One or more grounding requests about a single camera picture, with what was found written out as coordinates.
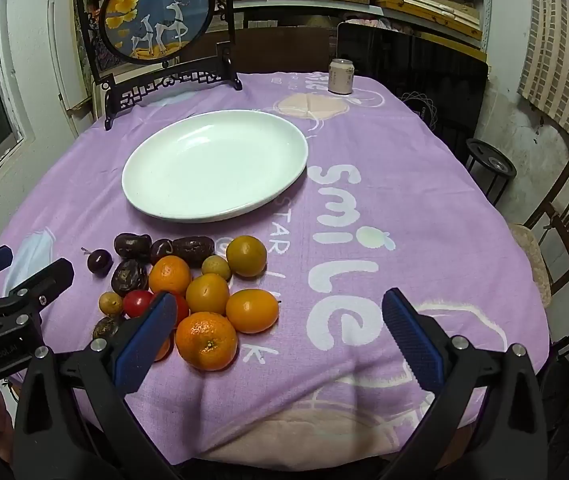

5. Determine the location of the dark cherry with stem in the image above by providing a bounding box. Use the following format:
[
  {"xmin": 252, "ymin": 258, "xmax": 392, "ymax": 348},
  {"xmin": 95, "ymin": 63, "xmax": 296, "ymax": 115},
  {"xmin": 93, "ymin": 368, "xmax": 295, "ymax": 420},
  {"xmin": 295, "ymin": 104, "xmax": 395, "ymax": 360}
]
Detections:
[{"xmin": 81, "ymin": 247, "xmax": 113, "ymax": 276}]

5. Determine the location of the small yellow kumquat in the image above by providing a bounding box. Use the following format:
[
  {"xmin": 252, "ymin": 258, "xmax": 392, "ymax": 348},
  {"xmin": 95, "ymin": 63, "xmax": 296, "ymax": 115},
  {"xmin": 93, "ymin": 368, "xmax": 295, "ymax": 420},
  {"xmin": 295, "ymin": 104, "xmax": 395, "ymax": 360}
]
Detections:
[
  {"xmin": 98, "ymin": 291, "xmax": 126, "ymax": 317},
  {"xmin": 201, "ymin": 254, "xmax": 232, "ymax": 281}
]

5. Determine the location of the brown wooden cabinet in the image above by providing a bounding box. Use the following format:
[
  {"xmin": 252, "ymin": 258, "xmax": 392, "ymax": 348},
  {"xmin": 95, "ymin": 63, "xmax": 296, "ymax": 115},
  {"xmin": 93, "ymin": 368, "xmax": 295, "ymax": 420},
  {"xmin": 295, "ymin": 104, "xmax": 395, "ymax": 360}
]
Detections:
[{"xmin": 233, "ymin": 27, "xmax": 338, "ymax": 74}]

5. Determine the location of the purple printed tablecloth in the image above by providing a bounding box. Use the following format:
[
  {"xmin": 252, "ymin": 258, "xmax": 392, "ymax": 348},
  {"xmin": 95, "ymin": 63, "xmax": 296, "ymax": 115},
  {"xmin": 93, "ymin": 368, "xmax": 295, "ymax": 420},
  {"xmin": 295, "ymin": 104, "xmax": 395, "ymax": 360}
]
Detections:
[{"xmin": 0, "ymin": 71, "xmax": 551, "ymax": 471}]

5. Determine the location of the beige chair cushion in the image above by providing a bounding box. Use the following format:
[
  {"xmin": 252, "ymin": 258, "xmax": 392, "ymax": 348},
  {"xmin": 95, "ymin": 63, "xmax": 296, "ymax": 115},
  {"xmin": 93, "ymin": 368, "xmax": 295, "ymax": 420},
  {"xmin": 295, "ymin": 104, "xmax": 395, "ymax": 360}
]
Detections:
[{"xmin": 508, "ymin": 223, "xmax": 553, "ymax": 307}]

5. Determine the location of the yellow-green tangerine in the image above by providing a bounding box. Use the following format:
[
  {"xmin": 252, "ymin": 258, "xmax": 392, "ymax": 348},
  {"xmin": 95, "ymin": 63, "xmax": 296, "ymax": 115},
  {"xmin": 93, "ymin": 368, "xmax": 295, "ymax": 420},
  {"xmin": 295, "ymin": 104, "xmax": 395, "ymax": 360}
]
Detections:
[{"xmin": 226, "ymin": 235, "xmax": 268, "ymax": 278}]

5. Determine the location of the white oval plate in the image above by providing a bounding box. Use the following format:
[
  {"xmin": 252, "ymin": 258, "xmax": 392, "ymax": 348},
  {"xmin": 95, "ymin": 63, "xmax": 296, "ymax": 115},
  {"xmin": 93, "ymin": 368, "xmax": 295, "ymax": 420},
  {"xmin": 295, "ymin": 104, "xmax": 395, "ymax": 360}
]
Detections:
[{"xmin": 122, "ymin": 110, "xmax": 309, "ymax": 224}]

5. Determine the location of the small white jar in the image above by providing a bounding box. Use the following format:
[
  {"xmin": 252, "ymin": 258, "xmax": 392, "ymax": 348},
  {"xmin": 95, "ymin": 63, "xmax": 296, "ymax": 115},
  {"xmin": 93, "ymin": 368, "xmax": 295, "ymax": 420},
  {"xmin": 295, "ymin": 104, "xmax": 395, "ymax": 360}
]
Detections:
[{"xmin": 327, "ymin": 58, "xmax": 355, "ymax": 96}]

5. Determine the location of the white leaning board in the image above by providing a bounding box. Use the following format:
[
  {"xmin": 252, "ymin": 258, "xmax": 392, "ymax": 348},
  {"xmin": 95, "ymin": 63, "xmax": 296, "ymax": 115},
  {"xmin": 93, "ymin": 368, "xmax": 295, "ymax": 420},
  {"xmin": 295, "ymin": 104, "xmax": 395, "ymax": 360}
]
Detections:
[{"xmin": 46, "ymin": 0, "xmax": 96, "ymax": 137}]

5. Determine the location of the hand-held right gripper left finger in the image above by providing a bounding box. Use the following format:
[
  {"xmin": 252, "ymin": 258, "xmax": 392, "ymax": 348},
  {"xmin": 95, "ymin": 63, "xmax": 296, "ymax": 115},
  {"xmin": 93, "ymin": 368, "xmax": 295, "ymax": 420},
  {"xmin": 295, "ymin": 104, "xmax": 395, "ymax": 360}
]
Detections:
[{"xmin": 12, "ymin": 291, "xmax": 180, "ymax": 480}]

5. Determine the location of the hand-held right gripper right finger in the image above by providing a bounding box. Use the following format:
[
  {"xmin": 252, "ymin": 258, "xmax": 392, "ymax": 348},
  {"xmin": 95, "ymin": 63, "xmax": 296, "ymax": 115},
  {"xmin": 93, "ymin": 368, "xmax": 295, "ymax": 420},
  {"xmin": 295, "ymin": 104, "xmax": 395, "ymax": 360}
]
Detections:
[{"xmin": 379, "ymin": 288, "xmax": 550, "ymax": 480}]

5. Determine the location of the large orange tangerine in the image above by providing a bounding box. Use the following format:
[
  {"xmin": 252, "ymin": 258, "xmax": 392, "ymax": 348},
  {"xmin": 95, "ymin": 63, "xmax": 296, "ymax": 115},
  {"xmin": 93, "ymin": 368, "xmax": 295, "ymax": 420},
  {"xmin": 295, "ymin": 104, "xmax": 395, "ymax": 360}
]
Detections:
[{"xmin": 175, "ymin": 311, "xmax": 240, "ymax": 372}]

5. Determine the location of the round embroidered screen on stand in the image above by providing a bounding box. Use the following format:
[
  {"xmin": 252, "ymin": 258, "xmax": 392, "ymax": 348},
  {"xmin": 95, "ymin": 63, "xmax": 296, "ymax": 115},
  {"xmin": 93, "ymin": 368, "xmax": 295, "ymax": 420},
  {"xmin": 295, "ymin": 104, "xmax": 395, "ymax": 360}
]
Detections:
[{"xmin": 75, "ymin": 0, "xmax": 244, "ymax": 131}]

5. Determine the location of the black round stool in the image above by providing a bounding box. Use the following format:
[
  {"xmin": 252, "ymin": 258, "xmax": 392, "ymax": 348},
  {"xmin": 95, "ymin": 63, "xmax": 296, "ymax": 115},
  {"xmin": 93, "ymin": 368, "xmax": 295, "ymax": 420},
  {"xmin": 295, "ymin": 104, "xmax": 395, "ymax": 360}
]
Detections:
[{"xmin": 465, "ymin": 138, "xmax": 518, "ymax": 207}]

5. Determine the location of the checked wall cloth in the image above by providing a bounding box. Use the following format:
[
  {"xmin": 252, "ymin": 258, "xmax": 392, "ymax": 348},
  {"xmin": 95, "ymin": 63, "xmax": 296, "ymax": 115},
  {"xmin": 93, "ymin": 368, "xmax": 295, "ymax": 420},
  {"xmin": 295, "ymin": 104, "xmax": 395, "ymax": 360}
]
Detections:
[{"xmin": 516, "ymin": 0, "xmax": 569, "ymax": 157}]

